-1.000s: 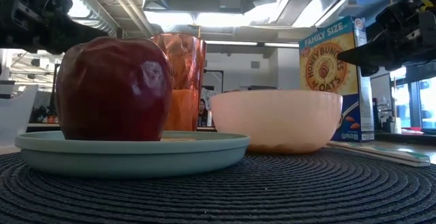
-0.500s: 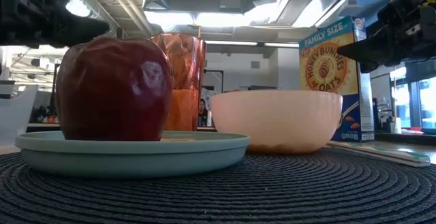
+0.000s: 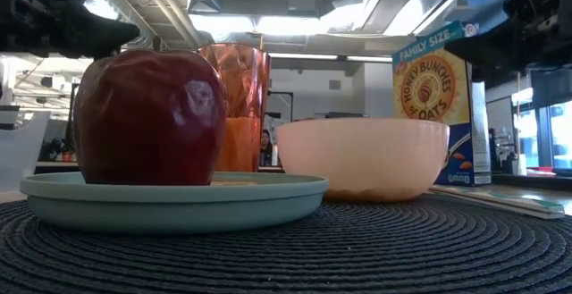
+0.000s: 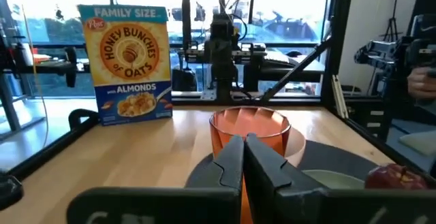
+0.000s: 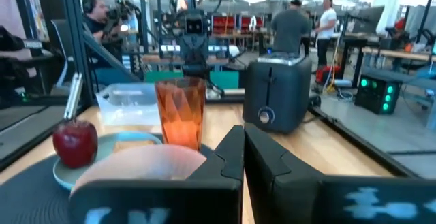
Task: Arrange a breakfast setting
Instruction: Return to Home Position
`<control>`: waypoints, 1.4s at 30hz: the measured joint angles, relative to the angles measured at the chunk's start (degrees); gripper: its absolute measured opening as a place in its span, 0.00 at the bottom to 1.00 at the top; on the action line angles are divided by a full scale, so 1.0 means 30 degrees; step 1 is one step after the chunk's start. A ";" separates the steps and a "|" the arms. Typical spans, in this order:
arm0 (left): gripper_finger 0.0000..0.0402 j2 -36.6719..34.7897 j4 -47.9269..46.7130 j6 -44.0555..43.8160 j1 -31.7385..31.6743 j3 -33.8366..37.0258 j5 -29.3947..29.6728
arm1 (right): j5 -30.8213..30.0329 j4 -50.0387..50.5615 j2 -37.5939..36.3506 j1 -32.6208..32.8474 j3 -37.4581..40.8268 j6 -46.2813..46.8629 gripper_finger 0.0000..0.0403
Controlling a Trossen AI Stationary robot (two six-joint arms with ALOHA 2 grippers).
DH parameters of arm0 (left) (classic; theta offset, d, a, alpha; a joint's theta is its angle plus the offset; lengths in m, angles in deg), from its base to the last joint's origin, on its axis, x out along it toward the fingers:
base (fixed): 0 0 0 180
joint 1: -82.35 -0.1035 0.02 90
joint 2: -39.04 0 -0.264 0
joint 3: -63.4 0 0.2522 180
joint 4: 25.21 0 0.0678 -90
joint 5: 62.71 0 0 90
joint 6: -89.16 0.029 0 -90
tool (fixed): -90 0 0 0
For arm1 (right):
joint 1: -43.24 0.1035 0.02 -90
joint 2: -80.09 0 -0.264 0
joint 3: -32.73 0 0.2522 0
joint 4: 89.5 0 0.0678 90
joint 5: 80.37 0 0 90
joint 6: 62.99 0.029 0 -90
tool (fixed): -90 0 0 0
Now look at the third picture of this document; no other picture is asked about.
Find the Honey Bunches cereal box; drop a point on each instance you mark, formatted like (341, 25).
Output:
(429, 88)

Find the person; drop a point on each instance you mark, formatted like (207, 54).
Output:
(266, 148)

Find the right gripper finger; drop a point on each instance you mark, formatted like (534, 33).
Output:
(491, 50)

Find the flat white teal board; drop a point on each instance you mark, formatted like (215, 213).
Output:
(514, 202)

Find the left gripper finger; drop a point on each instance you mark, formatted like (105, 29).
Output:
(103, 35)

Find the long ceiling light bar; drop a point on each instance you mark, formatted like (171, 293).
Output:
(313, 56)

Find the dark round woven placemat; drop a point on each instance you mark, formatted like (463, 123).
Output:
(313, 258)

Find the dark flat background box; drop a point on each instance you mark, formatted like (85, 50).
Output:
(346, 115)

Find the black background frame stand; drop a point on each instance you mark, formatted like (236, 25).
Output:
(281, 93)

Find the pale pink bowl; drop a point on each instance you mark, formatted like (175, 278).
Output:
(362, 160)

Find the translucent plastic container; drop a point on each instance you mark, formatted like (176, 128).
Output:
(22, 151)

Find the teal plate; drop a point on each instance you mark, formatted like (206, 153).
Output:
(179, 209)

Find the red apple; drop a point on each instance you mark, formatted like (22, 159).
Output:
(147, 115)

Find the orange faceted tumbler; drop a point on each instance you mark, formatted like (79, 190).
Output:
(241, 88)

